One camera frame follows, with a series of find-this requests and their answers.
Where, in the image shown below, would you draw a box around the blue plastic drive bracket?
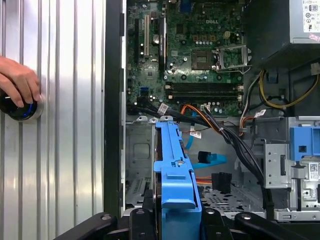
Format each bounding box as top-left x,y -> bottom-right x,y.
289,126 -> 320,162

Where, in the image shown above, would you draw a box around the hard disk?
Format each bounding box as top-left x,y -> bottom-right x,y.
151,120 -> 203,240

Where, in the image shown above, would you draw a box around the black expansion slot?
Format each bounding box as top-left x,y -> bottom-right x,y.
133,17 -> 141,63

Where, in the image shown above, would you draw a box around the grey metal disk bay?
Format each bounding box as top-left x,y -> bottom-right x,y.
123,116 -> 266,218

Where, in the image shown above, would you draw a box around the black graphics card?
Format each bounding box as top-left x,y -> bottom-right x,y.
157,14 -> 168,72

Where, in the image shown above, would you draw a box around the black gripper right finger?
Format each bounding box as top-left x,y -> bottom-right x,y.
201,206 -> 312,240

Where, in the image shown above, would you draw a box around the black RAM slot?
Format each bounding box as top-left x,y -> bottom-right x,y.
164,81 -> 245,93
166,91 -> 245,102

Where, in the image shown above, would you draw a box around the locking lever wire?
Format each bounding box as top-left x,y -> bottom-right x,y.
215,65 -> 253,75

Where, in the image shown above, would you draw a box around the person hand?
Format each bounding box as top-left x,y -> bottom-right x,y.
0,56 -> 43,109

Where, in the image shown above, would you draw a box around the black cable bundle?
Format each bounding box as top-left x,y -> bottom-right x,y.
134,96 -> 275,218

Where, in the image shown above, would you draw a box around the white expansion slot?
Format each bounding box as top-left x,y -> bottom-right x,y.
143,14 -> 150,57

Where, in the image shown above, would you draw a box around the CPU socket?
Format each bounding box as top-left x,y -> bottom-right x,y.
191,49 -> 218,72

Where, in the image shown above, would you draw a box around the black PC case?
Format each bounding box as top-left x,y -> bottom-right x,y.
103,0 -> 320,240

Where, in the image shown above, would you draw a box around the blue data wire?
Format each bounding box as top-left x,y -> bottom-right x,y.
188,131 -> 228,172

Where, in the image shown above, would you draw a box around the green motherboard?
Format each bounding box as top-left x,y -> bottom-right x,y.
126,0 -> 246,117

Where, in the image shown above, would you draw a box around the metal socket cover frame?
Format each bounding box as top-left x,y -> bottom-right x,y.
215,44 -> 252,71

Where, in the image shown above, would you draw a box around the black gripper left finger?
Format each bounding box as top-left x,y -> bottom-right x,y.
52,189 -> 163,240

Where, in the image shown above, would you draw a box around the round black blue-ring tool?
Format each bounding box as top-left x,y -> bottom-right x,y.
0,90 -> 45,122

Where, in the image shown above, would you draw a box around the yellow power wires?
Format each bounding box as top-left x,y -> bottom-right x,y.
258,69 -> 320,109

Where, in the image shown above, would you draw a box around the black power connector wire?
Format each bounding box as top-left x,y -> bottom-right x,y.
194,171 -> 233,194

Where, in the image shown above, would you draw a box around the grey metal drive cage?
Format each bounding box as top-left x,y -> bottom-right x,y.
262,116 -> 320,222

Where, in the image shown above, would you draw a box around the orange data wire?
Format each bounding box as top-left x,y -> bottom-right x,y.
180,104 -> 219,129

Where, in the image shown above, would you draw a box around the grey power supply unit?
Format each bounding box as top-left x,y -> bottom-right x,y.
241,0 -> 320,68

